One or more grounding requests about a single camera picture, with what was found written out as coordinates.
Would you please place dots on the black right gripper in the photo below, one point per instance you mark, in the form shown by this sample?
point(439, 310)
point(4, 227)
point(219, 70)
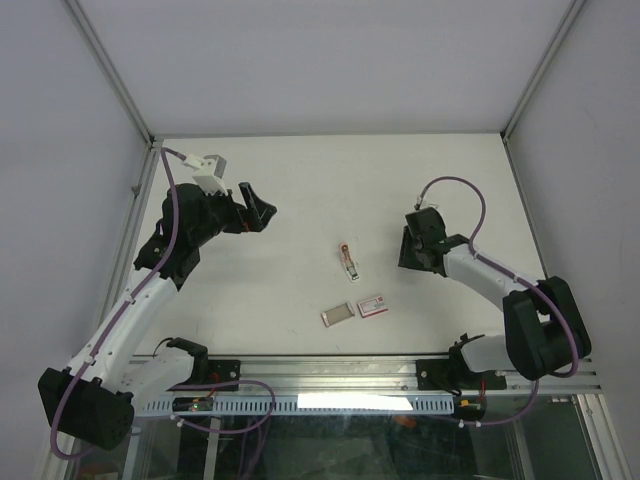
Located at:
point(405, 259)

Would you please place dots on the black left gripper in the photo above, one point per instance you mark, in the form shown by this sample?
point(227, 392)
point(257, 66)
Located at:
point(253, 218)

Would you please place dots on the red white staple box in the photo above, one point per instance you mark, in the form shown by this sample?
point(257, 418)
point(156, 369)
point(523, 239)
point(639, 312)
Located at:
point(372, 306)

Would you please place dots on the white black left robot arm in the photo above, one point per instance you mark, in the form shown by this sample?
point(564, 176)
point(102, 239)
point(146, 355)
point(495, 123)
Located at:
point(95, 397)

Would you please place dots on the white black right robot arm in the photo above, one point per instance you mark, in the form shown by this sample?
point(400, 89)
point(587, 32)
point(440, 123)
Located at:
point(543, 327)

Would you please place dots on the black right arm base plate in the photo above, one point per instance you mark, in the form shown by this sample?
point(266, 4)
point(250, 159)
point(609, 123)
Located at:
point(444, 374)

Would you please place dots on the aluminium mounting rail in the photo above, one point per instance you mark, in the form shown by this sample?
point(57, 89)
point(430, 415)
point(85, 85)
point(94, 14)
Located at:
point(389, 374)

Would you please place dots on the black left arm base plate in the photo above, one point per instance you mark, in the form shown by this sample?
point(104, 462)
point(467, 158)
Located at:
point(213, 375)

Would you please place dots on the white slotted cable duct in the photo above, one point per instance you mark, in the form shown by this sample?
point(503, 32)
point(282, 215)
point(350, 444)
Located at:
point(302, 404)

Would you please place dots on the left aluminium frame post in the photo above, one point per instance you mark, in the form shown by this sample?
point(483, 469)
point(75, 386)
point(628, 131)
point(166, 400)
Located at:
point(91, 38)

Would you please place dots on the aluminium frame post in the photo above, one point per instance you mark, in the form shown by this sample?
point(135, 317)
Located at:
point(91, 38)
point(558, 38)

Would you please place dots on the right aluminium frame post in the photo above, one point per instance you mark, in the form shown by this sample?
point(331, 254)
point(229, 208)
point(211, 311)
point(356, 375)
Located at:
point(558, 38)

